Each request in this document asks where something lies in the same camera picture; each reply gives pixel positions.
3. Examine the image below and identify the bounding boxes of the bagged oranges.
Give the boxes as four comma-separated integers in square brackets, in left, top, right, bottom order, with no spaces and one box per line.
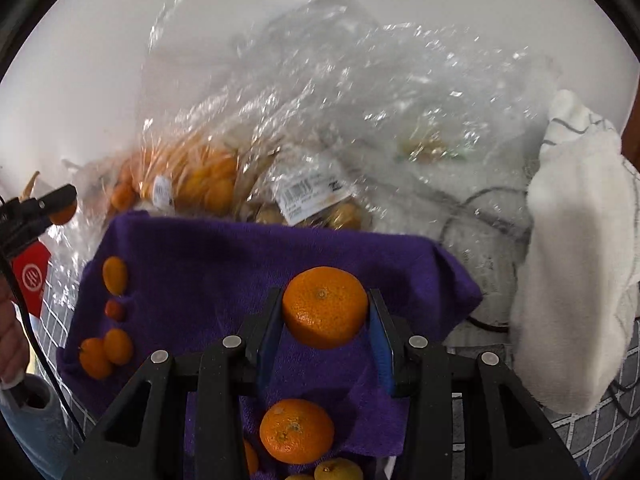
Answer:
[107,143,368,231]

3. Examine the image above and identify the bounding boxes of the white crumpled towel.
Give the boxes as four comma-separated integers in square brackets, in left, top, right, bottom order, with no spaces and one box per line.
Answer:
[510,90,639,414]

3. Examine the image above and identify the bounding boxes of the purple towel covered tray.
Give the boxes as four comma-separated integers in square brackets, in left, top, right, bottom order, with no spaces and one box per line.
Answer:
[58,212,483,458]

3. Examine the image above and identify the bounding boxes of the black cable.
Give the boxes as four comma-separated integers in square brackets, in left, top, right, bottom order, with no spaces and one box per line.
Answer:
[434,184,640,421]

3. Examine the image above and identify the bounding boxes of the red paper shopping bag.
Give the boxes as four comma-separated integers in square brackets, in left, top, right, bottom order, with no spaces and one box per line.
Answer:
[12,240,51,318]

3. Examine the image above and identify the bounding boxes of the person's left hand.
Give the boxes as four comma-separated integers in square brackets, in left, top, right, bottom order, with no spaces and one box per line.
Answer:
[0,278,29,385]

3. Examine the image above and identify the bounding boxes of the small red tomato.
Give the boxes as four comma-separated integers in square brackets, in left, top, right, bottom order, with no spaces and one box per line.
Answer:
[104,298,127,323]

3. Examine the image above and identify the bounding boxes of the yellow-green fruit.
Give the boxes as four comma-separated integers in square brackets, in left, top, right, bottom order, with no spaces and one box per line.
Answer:
[285,474,314,480]
[314,457,363,480]

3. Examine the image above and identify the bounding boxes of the large clear plastic bag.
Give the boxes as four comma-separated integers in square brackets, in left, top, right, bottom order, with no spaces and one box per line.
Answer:
[139,0,553,245]

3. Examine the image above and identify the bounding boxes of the large stemmed orange mandarin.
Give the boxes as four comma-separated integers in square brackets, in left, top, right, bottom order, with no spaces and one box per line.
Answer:
[79,338,113,380]

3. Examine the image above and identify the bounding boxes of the oval orange mandarin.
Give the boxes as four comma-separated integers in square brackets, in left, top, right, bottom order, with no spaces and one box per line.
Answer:
[102,256,128,296]

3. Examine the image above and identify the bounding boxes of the small clear plastic bag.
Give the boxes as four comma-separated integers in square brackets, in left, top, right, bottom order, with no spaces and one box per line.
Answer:
[44,148,142,311]

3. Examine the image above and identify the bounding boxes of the orange kumquat front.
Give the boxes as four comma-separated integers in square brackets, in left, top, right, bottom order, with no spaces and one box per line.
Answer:
[103,328,134,366]

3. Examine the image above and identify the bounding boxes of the light blue left sleeve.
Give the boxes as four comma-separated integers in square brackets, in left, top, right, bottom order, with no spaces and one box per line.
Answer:
[1,374,74,479]

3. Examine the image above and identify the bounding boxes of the grey checked tablecloth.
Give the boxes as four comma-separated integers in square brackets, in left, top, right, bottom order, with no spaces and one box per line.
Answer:
[29,256,639,479]

